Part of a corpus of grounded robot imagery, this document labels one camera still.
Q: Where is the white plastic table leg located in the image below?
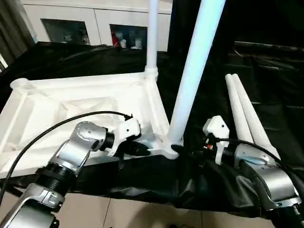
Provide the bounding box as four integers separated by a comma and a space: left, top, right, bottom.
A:
167, 0, 227, 153
231, 73, 281, 160
144, 0, 160, 82
225, 74, 255, 146

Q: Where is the white plastic table top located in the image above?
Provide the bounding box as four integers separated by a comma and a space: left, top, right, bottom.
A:
0, 72, 184, 179

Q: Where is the black mat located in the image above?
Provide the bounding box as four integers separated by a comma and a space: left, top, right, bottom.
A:
0, 40, 304, 221

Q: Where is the long black bar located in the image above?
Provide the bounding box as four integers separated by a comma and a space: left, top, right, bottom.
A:
234, 40, 304, 52

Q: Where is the white cabinet with glass doors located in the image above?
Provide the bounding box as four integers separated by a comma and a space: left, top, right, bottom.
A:
22, 0, 173, 52

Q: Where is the grey curtain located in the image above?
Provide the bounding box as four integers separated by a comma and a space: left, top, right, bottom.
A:
0, 0, 36, 70

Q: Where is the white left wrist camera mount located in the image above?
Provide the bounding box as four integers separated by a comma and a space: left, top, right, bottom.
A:
111, 117, 143, 158

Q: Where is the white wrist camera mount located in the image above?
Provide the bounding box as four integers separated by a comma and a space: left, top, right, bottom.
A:
202, 115, 230, 165
111, 117, 143, 158

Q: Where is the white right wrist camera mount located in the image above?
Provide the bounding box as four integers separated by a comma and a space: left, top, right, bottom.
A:
202, 115, 230, 165

